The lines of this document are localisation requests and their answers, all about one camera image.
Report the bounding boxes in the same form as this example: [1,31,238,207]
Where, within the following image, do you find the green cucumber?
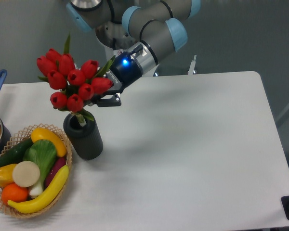
[0,138,33,167]

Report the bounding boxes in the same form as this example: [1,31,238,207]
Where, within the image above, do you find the woven wicker basket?
[0,124,72,219]

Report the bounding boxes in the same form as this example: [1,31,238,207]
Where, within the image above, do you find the yellow squash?
[31,128,67,157]

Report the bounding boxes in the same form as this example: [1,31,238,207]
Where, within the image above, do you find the beige round disc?
[12,161,40,188]

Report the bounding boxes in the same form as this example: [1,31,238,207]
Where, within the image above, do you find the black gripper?
[89,51,142,107]

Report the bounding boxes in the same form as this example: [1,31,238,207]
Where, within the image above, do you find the purple sweet potato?
[44,157,66,188]

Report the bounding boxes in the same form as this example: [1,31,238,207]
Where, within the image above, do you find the orange fruit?
[1,183,28,205]

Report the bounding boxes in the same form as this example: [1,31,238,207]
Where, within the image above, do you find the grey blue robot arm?
[66,0,201,107]

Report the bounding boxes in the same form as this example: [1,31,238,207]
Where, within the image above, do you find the yellow banana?
[8,165,69,214]

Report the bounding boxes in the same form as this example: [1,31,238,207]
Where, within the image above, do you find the yellow bell pepper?
[0,164,17,188]

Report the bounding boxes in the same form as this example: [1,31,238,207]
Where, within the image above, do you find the red tulip bouquet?
[37,36,115,127]

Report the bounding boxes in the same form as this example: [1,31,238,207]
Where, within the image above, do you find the green leafy bok choy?
[23,140,57,198]

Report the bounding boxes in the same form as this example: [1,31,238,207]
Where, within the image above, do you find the dark grey ribbed vase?
[63,114,103,160]

